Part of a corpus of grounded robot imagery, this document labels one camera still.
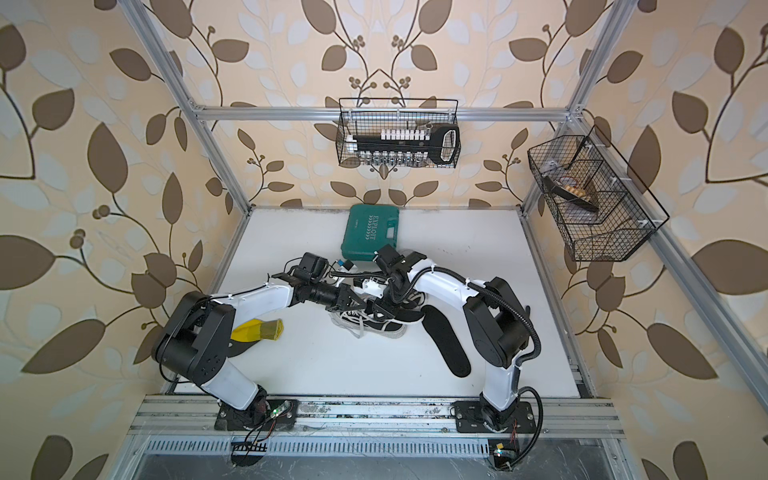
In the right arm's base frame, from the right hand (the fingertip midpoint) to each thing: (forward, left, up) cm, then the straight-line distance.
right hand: (381, 310), depth 87 cm
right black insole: (-8, -20, -6) cm, 22 cm away
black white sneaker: (-4, +5, +1) cm, 7 cm away
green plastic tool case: (+33, +5, 0) cm, 33 cm away
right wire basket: (+12, -56, +26) cm, 63 cm away
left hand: (0, +5, +5) cm, 7 cm away
